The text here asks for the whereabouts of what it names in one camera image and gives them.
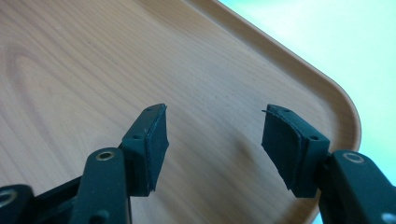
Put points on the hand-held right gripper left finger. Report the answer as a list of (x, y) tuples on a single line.
[(146, 149)]

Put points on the wooden tray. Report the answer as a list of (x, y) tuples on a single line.
[(155, 62)]

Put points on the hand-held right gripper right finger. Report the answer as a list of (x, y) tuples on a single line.
[(289, 149)]

